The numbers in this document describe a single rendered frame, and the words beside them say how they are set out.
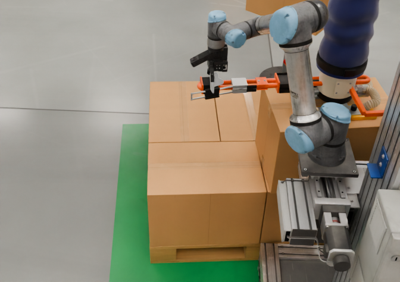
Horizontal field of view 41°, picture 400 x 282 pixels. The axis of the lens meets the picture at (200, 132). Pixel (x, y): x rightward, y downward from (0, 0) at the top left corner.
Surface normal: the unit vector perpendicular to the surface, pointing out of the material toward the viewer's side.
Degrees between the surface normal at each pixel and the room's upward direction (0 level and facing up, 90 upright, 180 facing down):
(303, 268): 0
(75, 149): 0
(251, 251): 90
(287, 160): 90
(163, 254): 90
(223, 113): 0
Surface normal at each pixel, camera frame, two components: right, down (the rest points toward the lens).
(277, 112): 0.03, -0.77
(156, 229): 0.06, 0.63
